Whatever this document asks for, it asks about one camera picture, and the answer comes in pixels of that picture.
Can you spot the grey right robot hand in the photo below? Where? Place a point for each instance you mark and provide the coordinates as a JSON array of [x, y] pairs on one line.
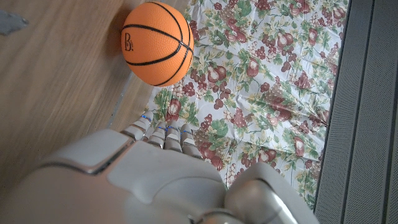
[[140, 186]]

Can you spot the long grey tape strip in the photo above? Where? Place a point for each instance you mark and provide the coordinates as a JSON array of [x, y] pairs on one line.
[[119, 99]]

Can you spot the small orange basketball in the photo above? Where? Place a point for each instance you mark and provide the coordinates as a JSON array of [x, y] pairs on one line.
[[155, 43]]

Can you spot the floral fruit print backdrop cloth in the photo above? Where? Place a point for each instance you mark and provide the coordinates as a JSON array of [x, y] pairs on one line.
[[264, 93]]

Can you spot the small grey tape patch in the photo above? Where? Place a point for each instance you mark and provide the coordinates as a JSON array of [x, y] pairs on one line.
[[11, 21]]

